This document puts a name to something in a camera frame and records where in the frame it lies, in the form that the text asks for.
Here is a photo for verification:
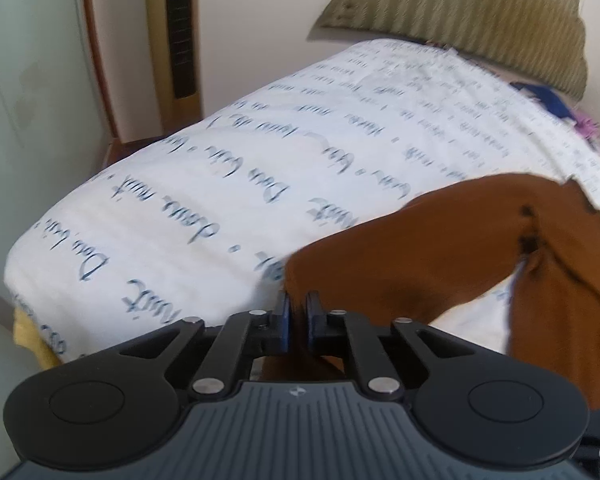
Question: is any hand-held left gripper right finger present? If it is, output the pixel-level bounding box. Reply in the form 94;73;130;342
305;291;481;401

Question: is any brown knit garment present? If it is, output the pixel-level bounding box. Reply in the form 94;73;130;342
254;172;600;411

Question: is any wooden door frame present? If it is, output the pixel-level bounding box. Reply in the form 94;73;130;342
80;0;122;143

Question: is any yellow mattress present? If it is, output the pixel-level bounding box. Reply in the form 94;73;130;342
12;307;63;368

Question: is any olive striped headboard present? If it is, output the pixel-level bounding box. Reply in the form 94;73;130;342
307;0;588;101

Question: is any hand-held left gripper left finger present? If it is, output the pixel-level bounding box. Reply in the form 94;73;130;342
115;290;293;401

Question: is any blue cloth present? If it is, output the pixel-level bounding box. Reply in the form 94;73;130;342
522;85;577;122

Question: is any purple cloth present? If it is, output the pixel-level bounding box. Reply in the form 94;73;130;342
575;114;600;142

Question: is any white printed bed sheet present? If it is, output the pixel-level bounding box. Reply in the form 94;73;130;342
4;39;600;366

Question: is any yellow tower fan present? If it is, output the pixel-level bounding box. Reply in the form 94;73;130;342
145;0;203;136

